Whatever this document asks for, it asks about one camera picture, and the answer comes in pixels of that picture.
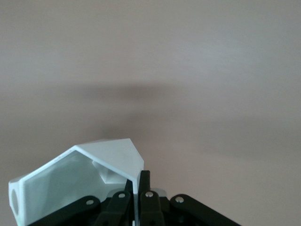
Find white faceted cup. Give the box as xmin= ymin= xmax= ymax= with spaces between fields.
xmin=8 ymin=137 xmax=144 ymax=226

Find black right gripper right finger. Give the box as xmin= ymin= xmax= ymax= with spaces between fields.
xmin=138 ymin=170 xmax=243 ymax=226

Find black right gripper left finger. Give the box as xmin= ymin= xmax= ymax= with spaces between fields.
xmin=28 ymin=178 xmax=133 ymax=226

